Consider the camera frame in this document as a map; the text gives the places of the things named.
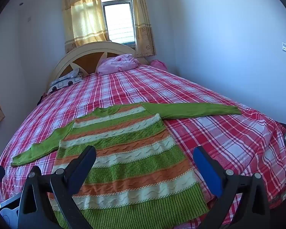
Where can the cream wooden headboard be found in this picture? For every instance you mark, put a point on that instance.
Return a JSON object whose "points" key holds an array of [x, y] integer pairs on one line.
{"points": [[85, 62]]}

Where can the window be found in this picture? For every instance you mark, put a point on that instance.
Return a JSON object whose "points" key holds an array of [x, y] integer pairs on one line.
{"points": [[119, 21]]}

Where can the white patterned pillow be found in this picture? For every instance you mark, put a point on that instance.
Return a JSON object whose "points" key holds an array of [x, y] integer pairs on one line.
{"points": [[66, 78]]}

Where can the white wall switch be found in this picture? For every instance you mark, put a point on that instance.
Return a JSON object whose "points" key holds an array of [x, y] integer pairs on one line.
{"points": [[285, 47]]}

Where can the pink cloth bundle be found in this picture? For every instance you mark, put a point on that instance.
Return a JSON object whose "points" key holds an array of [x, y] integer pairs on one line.
{"points": [[158, 64]]}

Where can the green orange striped knit sweater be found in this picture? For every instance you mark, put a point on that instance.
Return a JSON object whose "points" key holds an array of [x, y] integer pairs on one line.
{"points": [[138, 157]]}

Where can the red plaid bedsheet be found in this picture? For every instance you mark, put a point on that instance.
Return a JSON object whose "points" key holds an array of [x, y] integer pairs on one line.
{"points": [[205, 95]]}

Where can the pink crumpled blanket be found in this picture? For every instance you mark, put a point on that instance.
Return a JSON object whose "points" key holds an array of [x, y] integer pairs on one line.
{"points": [[116, 64]]}

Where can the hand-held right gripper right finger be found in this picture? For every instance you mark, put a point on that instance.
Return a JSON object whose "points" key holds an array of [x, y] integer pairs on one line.
{"points": [[208, 171]]}

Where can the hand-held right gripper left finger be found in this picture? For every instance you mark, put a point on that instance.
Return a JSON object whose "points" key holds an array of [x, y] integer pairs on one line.
{"points": [[78, 177]]}

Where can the narrow yellow window curtain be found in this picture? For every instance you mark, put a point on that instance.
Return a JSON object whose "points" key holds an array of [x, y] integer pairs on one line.
{"points": [[143, 28]]}

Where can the wide yellow window curtain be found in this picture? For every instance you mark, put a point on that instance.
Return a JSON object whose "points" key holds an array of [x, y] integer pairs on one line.
{"points": [[85, 16]]}

